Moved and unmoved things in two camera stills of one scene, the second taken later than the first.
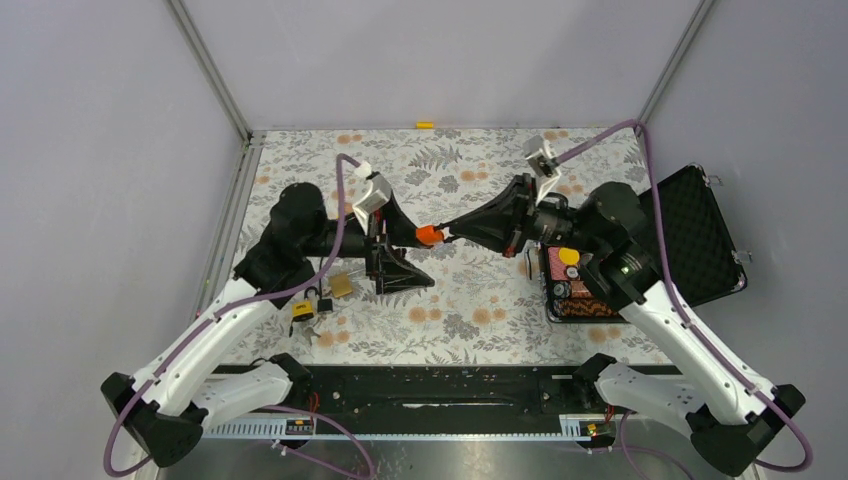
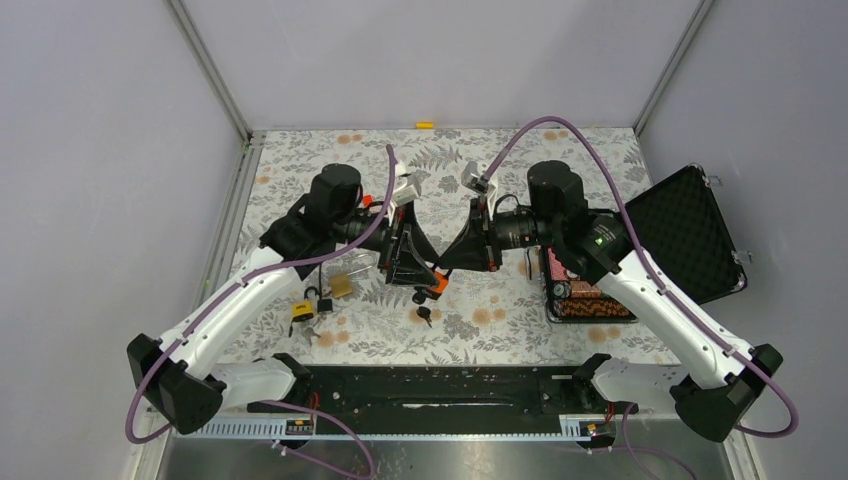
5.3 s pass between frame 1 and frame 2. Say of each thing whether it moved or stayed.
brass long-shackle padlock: stayed
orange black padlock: moved
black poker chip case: stayed
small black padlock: stayed
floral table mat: stayed
